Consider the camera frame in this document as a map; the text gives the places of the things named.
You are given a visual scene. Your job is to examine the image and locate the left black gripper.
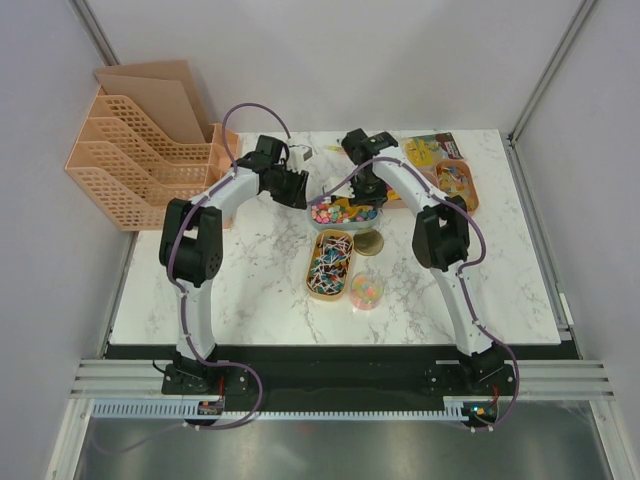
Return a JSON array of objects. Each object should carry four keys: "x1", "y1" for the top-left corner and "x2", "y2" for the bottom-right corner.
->
[{"x1": 265, "y1": 165, "x2": 309, "y2": 212}]

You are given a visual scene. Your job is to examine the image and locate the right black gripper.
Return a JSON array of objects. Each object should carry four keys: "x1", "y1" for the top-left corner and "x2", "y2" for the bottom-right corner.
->
[{"x1": 345, "y1": 171, "x2": 388, "y2": 209}]

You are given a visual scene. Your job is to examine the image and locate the pink tray of gummy candies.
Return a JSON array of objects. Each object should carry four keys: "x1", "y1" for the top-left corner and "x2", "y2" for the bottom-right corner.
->
[{"x1": 383, "y1": 185, "x2": 407, "y2": 209}]

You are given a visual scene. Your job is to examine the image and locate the yellow plastic scoop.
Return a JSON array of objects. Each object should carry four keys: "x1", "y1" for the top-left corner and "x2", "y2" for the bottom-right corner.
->
[{"x1": 338, "y1": 200, "x2": 378, "y2": 223}]

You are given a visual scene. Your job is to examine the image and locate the grey tray of colourful candies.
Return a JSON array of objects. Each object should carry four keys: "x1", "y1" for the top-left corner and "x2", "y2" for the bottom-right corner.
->
[{"x1": 306, "y1": 197, "x2": 381, "y2": 232}]

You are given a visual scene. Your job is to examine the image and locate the tan tray of lollipops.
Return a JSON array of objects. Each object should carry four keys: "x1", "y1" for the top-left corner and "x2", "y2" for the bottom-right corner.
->
[{"x1": 305, "y1": 229, "x2": 354, "y2": 301}]

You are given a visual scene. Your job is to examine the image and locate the clear glass jar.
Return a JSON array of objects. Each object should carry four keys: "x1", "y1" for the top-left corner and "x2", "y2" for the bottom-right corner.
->
[{"x1": 349, "y1": 271, "x2": 385, "y2": 311}]

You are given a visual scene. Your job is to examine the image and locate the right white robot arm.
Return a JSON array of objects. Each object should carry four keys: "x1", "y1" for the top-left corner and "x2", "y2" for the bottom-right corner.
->
[{"x1": 341, "y1": 129, "x2": 520, "y2": 397}]

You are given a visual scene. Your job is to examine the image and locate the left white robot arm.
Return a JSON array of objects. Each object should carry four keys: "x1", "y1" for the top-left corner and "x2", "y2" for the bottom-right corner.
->
[{"x1": 159, "y1": 135, "x2": 313, "y2": 395}]

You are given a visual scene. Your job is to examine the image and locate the coloured pens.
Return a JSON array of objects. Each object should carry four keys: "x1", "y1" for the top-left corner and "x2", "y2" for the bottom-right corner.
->
[{"x1": 323, "y1": 144, "x2": 345, "y2": 155}]

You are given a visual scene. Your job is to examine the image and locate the round gold jar lid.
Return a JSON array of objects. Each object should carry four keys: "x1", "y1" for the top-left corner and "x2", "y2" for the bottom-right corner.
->
[{"x1": 353, "y1": 228, "x2": 384, "y2": 256}]

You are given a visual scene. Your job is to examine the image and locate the peach mesh file organizer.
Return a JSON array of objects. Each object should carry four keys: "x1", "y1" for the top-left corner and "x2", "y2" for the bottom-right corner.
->
[{"x1": 65, "y1": 60, "x2": 240, "y2": 232}]

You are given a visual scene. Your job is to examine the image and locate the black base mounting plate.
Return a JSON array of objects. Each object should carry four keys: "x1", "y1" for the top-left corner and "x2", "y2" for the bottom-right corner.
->
[{"x1": 185, "y1": 345, "x2": 511, "y2": 410}]

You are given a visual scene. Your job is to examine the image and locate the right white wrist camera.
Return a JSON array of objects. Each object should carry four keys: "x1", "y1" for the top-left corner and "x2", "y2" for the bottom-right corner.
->
[{"x1": 325, "y1": 176, "x2": 355, "y2": 199}]

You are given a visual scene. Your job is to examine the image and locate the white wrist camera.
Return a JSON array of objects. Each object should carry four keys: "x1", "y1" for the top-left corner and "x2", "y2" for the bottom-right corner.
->
[
  {"x1": 325, "y1": 176, "x2": 355, "y2": 199},
  {"x1": 287, "y1": 144, "x2": 313, "y2": 172}
]

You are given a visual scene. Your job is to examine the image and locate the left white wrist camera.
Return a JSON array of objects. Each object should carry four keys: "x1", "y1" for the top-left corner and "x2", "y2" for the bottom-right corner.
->
[{"x1": 287, "y1": 144, "x2": 313, "y2": 172}]

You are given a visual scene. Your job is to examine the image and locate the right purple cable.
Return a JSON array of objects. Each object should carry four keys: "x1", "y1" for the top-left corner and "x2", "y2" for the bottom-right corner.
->
[{"x1": 312, "y1": 157, "x2": 521, "y2": 434}]

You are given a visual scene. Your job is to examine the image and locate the purple cable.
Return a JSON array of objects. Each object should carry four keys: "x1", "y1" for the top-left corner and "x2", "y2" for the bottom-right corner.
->
[
  {"x1": 312, "y1": 157, "x2": 521, "y2": 434},
  {"x1": 89, "y1": 102, "x2": 292, "y2": 454}
]

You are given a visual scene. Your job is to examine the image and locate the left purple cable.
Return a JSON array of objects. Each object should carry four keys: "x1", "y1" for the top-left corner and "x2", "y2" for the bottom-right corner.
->
[{"x1": 89, "y1": 102, "x2": 292, "y2": 454}]

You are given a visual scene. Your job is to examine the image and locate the aluminium frame rail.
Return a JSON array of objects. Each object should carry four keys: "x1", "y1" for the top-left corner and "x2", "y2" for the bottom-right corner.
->
[{"x1": 71, "y1": 359, "x2": 615, "y2": 409}]

